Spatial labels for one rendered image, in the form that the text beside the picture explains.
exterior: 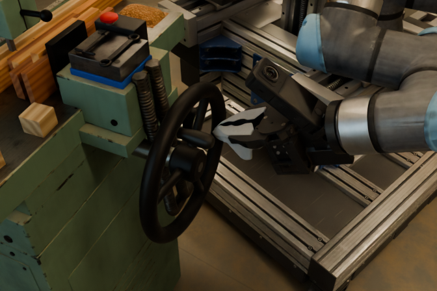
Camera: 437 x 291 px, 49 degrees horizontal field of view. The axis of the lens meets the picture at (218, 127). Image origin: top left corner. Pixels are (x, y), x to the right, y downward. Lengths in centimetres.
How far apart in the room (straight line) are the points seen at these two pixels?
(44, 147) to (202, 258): 100
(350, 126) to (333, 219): 97
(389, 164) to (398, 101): 119
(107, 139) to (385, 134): 44
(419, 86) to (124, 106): 43
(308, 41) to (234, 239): 116
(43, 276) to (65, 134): 27
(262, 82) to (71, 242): 51
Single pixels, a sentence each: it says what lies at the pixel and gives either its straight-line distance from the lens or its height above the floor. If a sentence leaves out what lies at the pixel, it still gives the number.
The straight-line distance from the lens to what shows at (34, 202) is 82.
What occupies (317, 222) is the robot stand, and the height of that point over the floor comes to 21.
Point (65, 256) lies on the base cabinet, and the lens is 95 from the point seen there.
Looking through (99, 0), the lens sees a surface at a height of 94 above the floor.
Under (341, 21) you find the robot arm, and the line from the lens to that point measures 66.
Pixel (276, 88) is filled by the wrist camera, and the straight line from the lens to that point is 62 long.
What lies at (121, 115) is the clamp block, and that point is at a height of 91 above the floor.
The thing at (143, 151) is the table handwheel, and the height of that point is 82.
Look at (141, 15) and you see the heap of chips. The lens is 105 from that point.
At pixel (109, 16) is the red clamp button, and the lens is 82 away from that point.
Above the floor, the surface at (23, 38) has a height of 95.
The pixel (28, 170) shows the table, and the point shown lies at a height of 88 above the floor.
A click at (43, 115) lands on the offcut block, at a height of 93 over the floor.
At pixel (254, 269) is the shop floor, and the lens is 166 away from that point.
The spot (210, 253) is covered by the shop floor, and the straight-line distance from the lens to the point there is 169.
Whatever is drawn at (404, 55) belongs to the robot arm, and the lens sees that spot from 65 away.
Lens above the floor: 141
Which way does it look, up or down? 41 degrees down
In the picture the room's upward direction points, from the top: straight up
